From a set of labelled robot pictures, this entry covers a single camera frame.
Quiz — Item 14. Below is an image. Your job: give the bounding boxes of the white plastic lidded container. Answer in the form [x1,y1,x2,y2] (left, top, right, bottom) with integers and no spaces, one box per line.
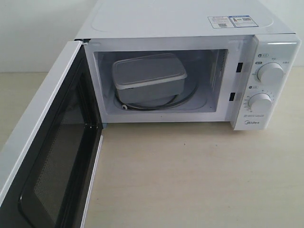
[112,53,187,104]

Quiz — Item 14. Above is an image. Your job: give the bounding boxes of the white microwave door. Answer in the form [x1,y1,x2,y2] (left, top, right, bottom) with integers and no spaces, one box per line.
[0,40,103,228]

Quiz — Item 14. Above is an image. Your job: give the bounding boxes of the white microwave oven body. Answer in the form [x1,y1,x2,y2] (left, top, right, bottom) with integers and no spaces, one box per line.
[76,0,301,130]

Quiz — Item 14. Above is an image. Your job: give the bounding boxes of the glass turntable plate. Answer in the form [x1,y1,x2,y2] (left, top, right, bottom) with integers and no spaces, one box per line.
[115,81,199,111]

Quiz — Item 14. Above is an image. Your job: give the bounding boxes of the lower white control knob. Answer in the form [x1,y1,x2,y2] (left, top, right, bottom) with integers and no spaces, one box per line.
[248,93,273,112]

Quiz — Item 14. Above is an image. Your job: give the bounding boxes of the white control knob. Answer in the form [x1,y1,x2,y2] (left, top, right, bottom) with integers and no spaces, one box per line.
[257,62,284,85]
[248,93,273,112]

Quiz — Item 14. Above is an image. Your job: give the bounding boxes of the blue white label sticker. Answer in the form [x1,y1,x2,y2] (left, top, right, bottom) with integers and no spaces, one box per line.
[208,15,259,29]

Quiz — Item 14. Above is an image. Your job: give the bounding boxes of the upper white control knob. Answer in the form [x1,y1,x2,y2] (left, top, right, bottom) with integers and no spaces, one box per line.
[257,62,284,85]

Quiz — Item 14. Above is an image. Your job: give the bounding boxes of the black turntable roller ring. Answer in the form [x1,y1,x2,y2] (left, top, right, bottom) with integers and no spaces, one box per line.
[114,83,198,111]

